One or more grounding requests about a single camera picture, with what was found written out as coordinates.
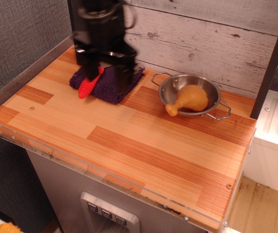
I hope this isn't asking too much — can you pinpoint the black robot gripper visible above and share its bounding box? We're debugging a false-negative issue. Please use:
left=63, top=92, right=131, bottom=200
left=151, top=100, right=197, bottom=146
left=71, top=0, right=137, bottom=95

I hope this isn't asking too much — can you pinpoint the yellow toy chicken drumstick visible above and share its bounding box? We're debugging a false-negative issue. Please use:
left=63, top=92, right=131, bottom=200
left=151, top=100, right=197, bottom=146
left=165, top=84, right=209, bottom=117

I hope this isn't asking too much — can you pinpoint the purple folded towel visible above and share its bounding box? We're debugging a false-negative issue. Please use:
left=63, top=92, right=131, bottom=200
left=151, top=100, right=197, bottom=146
left=69, top=63, right=146, bottom=105

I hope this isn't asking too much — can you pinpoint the grey toy fridge cabinet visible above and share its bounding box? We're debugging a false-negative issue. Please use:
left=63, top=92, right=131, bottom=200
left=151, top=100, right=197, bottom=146
left=28, top=152, right=205, bottom=233

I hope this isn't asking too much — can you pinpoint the silver dispenser button panel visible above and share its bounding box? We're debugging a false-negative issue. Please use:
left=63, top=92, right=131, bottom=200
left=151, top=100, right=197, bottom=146
left=80, top=191, right=140, bottom=233

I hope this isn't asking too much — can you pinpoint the orange object bottom left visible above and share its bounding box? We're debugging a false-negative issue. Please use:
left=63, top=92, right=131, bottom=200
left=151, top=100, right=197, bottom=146
left=0, top=222, right=22, bottom=233

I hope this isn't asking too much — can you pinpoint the spoon with red handle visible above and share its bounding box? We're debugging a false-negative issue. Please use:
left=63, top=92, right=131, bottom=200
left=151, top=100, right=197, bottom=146
left=78, top=67, right=104, bottom=99

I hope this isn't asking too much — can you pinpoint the steel bowl with handles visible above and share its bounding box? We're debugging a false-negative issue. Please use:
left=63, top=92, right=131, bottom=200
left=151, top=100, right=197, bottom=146
left=151, top=72, right=231, bottom=120

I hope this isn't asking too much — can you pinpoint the dark left shelf post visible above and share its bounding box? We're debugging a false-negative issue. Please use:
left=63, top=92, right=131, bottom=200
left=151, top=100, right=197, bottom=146
left=67, top=0, right=82, bottom=65

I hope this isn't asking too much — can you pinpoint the dark shelf post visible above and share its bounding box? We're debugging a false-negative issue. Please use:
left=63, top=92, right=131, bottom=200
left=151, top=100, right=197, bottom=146
left=67, top=0, right=82, bottom=65
left=250, top=38, right=278, bottom=119

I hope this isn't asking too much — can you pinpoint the dark right shelf post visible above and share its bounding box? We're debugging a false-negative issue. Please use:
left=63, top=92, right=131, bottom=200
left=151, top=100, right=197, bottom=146
left=250, top=38, right=278, bottom=119

